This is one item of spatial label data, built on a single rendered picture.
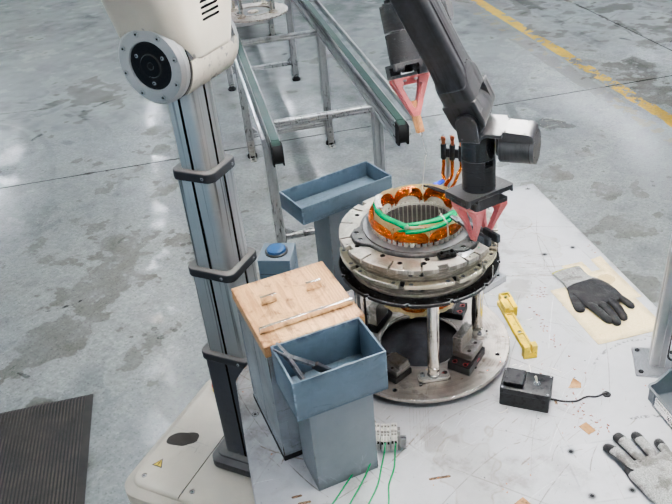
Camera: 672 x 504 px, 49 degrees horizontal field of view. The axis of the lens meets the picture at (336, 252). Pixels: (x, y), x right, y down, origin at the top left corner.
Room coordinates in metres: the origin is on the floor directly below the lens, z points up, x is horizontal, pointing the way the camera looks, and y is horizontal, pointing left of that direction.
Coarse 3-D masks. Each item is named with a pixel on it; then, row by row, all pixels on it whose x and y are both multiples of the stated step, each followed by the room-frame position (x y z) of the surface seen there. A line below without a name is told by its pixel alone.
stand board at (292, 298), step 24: (312, 264) 1.23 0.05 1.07; (240, 288) 1.17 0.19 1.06; (264, 288) 1.16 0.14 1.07; (288, 288) 1.15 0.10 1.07; (336, 288) 1.14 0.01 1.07; (264, 312) 1.08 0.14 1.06; (288, 312) 1.08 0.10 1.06; (336, 312) 1.06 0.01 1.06; (360, 312) 1.06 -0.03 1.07; (264, 336) 1.01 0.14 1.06; (288, 336) 1.01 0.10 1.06
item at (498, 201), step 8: (480, 200) 1.08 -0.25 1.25; (488, 200) 1.09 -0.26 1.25; (496, 200) 1.10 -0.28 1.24; (504, 200) 1.10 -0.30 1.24; (472, 208) 1.09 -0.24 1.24; (480, 208) 1.08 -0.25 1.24; (496, 208) 1.11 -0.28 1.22; (504, 208) 1.11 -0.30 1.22; (496, 216) 1.11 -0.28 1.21; (488, 224) 1.12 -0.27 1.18
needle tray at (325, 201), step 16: (336, 176) 1.62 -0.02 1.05; (352, 176) 1.64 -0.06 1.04; (368, 176) 1.66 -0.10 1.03; (384, 176) 1.60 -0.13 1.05; (288, 192) 1.56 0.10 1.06; (304, 192) 1.58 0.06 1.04; (320, 192) 1.60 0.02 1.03; (336, 192) 1.59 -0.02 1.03; (352, 192) 1.52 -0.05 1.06; (368, 192) 1.54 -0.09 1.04; (288, 208) 1.51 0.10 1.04; (304, 208) 1.46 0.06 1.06; (320, 208) 1.48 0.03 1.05; (336, 208) 1.50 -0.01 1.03; (352, 208) 1.54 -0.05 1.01; (304, 224) 1.46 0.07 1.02; (320, 224) 1.54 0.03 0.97; (336, 224) 1.51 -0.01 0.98; (320, 240) 1.55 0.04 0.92; (336, 240) 1.51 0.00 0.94; (320, 256) 1.56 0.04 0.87; (336, 256) 1.51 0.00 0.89; (336, 272) 1.51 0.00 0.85
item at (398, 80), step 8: (392, 72) 1.31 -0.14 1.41; (400, 72) 1.31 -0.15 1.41; (416, 72) 1.29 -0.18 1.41; (392, 80) 1.29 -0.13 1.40; (400, 80) 1.29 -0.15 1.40; (408, 80) 1.30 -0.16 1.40; (416, 80) 1.30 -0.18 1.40; (424, 80) 1.29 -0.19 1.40; (400, 88) 1.29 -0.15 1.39; (424, 88) 1.29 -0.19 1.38; (408, 104) 1.29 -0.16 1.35; (416, 112) 1.29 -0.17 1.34
